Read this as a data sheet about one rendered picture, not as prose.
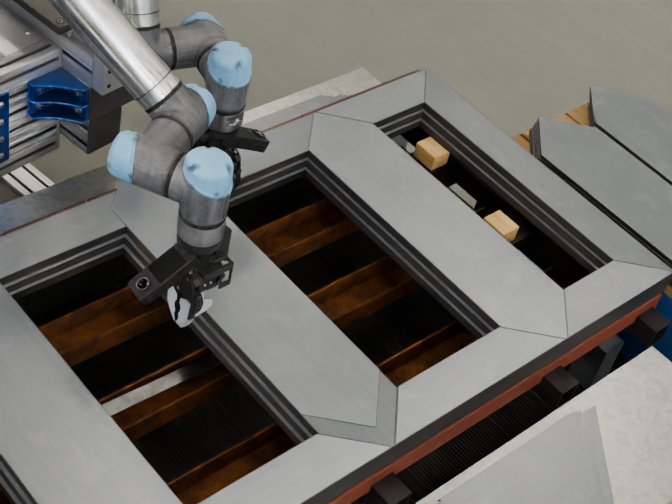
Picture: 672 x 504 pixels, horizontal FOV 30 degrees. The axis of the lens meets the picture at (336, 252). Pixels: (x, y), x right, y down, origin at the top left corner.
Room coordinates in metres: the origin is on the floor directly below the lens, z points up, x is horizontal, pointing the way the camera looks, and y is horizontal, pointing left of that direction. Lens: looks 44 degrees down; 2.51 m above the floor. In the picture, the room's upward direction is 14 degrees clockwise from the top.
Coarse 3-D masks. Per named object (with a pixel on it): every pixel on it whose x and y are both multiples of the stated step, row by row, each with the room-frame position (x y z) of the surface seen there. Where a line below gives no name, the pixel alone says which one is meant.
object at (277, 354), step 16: (304, 320) 1.52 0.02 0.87; (320, 320) 1.53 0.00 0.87; (272, 336) 1.47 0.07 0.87; (288, 336) 1.48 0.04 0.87; (304, 336) 1.48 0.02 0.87; (320, 336) 1.49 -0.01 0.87; (336, 336) 1.50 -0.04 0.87; (256, 352) 1.42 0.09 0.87; (272, 352) 1.43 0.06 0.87; (288, 352) 1.44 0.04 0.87; (304, 352) 1.45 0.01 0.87; (320, 352) 1.46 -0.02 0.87; (272, 368) 1.40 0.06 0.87; (288, 368) 1.40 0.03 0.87
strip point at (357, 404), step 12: (372, 372) 1.44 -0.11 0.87; (360, 384) 1.41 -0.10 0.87; (372, 384) 1.42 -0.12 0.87; (336, 396) 1.37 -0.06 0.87; (348, 396) 1.38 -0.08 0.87; (360, 396) 1.38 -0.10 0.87; (372, 396) 1.39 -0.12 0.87; (312, 408) 1.33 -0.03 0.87; (324, 408) 1.34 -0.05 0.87; (336, 408) 1.34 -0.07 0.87; (348, 408) 1.35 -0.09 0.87; (360, 408) 1.36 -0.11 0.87; (372, 408) 1.36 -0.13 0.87; (336, 420) 1.32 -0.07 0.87; (348, 420) 1.33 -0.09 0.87; (360, 420) 1.33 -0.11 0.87; (372, 420) 1.34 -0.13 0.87
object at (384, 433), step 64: (384, 128) 2.14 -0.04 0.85; (448, 128) 2.19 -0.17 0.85; (256, 192) 1.87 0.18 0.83; (512, 192) 2.05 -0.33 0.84; (64, 256) 1.54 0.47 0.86; (128, 256) 1.61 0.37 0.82; (576, 256) 1.92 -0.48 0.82; (256, 384) 1.38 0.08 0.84; (384, 384) 1.42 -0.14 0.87; (512, 384) 1.54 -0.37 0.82
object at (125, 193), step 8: (120, 184) 1.75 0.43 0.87; (128, 184) 1.75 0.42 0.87; (120, 192) 1.72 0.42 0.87; (128, 192) 1.73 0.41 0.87; (136, 192) 1.73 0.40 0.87; (144, 192) 1.74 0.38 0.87; (152, 192) 1.75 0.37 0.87; (120, 200) 1.70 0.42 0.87; (128, 200) 1.71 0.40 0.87; (112, 208) 1.68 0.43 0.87
